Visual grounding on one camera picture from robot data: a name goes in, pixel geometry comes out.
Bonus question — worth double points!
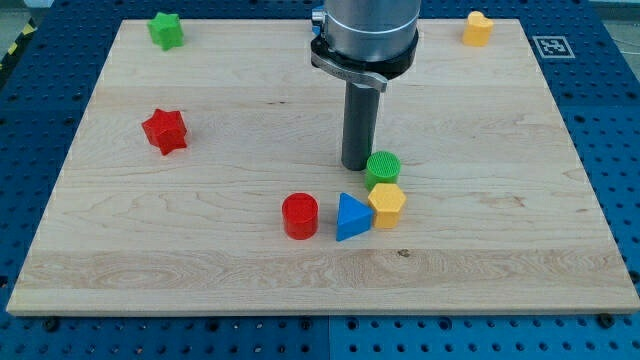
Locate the black tool flange clamp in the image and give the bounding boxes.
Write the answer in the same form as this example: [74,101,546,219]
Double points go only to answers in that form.
[310,31,419,93]

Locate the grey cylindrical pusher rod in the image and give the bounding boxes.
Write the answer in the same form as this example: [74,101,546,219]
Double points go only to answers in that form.
[341,82,380,171]

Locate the green cylinder block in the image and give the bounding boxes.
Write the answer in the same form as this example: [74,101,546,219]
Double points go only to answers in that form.
[365,150,401,191]

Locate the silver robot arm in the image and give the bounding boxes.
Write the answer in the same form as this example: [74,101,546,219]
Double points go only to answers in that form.
[311,0,421,171]

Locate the red star block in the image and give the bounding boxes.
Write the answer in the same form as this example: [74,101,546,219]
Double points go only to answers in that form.
[141,109,187,156]

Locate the green star block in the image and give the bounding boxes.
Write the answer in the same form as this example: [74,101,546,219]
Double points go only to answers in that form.
[147,12,184,51]

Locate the yellow hexagon block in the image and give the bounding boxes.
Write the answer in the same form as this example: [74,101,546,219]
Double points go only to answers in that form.
[368,183,407,229]

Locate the blue triangle block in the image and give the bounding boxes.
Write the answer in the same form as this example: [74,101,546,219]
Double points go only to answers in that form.
[336,193,374,242]

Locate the yellow heart block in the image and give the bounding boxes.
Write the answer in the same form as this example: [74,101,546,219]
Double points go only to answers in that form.
[462,11,494,47]

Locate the red cylinder block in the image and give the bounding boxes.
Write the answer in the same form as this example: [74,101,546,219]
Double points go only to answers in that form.
[281,192,319,240]

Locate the wooden board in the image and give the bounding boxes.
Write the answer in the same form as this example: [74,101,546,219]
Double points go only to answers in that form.
[7,19,639,316]

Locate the white fiducial marker tag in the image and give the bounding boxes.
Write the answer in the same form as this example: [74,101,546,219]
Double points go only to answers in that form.
[532,35,575,59]

